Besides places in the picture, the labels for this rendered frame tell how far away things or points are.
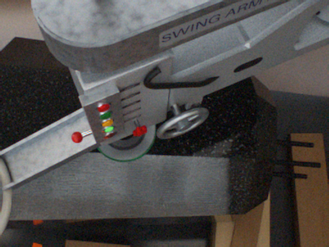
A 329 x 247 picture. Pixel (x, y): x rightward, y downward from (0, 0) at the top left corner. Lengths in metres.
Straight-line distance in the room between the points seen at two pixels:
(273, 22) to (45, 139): 0.80
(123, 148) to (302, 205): 1.10
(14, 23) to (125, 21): 2.06
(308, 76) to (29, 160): 1.68
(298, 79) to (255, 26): 1.58
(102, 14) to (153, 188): 0.98
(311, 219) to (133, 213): 0.99
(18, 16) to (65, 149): 1.47
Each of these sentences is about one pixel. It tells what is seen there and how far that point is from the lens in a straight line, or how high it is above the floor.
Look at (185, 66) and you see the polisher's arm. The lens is 1.13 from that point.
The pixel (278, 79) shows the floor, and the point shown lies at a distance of 2.69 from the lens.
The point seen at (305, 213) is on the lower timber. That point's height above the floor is 0.09.
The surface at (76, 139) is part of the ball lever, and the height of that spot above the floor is 1.17.
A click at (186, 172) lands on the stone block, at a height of 0.76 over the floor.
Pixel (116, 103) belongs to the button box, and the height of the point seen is 1.44.
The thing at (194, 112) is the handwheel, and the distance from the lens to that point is 1.22.
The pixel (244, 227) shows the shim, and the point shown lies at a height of 0.22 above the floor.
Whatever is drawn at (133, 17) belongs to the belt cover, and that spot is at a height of 1.67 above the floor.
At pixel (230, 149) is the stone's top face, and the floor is 0.80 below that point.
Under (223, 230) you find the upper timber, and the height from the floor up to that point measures 0.21.
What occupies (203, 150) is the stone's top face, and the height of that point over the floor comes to 0.80.
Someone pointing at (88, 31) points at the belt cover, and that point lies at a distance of 0.83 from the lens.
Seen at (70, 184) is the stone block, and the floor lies 0.71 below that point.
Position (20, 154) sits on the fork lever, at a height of 0.89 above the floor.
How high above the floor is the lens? 2.39
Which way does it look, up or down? 72 degrees down
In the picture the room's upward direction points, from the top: 9 degrees counter-clockwise
